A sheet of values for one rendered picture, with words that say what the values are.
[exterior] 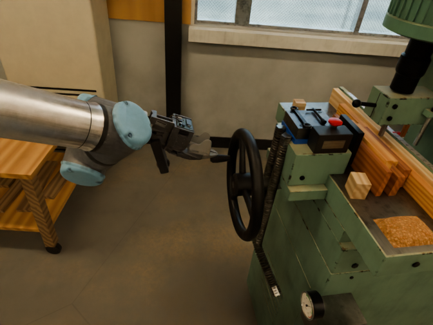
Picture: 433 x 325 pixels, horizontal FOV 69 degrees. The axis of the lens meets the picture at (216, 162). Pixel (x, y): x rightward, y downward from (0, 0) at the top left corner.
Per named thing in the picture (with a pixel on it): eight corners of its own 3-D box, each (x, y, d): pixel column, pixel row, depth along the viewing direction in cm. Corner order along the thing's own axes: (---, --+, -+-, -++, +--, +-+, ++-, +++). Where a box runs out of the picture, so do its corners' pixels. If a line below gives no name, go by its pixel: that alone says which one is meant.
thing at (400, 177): (337, 136, 88) (343, 119, 85) (343, 136, 88) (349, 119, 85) (388, 196, 69) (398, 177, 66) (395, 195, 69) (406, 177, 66)
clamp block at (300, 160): (269, 150, 85) (275, 121, 80) (316, 149, 87) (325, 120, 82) (287, 187, 74) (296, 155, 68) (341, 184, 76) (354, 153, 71)
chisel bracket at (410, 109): (359, 117, 80) (372, 84, 75) (408, 116, 82) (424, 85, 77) (376, 132, 74) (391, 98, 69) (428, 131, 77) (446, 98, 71)
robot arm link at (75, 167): (75, 160, 60) (89, 110, 67) (48, 180, 67) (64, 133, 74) (118, 178, 66) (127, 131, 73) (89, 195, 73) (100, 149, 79)
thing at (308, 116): (281, 124, 79) (285, 104, 75) (321, 123, 81) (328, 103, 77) (300, 155, 69) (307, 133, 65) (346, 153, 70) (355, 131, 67)
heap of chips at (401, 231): (372, 219, 63) (376, 213, 62) (416, 216, 65) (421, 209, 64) (394, 247, 58) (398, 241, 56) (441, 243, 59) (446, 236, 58)
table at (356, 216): (247, 118, 105) (249, 101, 101) (332, 117, 110) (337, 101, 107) (327, 284, 57) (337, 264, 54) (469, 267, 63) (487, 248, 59)
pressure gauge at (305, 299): (296, 304, 79) (304, 285, 74) (310, 302, 79) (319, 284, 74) (305, 329, 74) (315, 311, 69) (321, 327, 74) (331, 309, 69)
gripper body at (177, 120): (197, 133, 80) (150, 120, 75) (184, 160, 84) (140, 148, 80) (194, 118, 86) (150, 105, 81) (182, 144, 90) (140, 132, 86)
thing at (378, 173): (325, 135, 88) (333, 113, 84) (330, 135, 88) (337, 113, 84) (375, 196, 69) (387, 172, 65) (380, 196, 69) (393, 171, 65)
